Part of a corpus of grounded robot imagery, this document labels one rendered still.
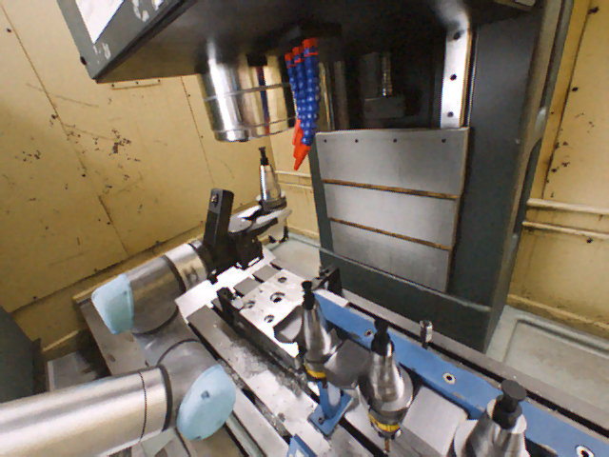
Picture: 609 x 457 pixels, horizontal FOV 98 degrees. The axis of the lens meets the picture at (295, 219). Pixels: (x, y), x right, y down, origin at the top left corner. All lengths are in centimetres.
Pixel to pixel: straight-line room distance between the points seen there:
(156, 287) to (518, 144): 80
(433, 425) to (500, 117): 65
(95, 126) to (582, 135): 172
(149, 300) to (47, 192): 105
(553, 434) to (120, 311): 51
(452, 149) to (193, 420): 75
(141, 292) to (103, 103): 112
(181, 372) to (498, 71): 82
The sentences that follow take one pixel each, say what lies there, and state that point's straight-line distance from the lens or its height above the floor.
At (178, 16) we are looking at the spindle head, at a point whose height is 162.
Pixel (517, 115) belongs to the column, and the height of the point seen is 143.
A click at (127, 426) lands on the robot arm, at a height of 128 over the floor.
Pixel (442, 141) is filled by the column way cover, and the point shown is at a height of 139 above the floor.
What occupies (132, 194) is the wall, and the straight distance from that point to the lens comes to 150.
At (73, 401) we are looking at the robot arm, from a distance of 39.
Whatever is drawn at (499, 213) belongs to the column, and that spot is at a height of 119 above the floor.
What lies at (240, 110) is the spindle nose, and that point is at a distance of 46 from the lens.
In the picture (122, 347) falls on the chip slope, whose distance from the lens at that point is 143.
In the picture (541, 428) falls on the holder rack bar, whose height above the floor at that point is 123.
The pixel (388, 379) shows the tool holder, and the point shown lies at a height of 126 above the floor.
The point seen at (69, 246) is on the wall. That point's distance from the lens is 150.
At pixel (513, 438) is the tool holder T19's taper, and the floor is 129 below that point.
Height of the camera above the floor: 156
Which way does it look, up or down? 25 degrees down
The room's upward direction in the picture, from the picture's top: 10 degrees counter-clockwise
